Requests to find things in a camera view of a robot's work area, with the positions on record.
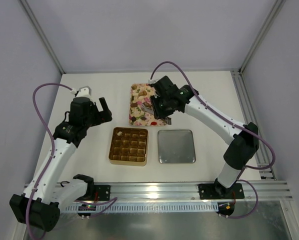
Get metal tongs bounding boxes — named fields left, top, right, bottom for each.
left=141, top=103, right=172, bottom=125

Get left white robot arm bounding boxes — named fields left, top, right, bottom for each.
left=9, top=97, right=113, bottom=232

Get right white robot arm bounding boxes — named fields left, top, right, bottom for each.
left=149, top=76, right=259, bottom=198

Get gold chocolate box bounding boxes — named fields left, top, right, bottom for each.
left=108, top=127, right=149, bottom=167

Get floral tray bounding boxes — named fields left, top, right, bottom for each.
left=128, top=83, right=167, bottom=127

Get silver tin lid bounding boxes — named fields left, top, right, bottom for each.
left=157, top=129, right=196, bottom=164

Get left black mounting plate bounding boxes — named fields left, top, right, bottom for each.
left=94, top=184, right=111, bottom=202

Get black mounting plate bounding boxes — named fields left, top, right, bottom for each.
left=198, top=182, right=245, bottom=200
left=94, top=184, right=111, bottom=202

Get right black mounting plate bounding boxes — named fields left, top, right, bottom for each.
left=198, top=182, right=245, bottom=200

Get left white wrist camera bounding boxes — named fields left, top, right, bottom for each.
left=70, top=86, right=92, bottom=99

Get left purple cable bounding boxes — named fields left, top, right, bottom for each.
left=26, top=82, right=118, bottom=240

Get perforated cable duct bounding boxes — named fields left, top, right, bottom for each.
left=63, top=201, right=219, bottom=214

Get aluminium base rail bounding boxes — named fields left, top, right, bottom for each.
left=24, top=179, right=292, bottom=203

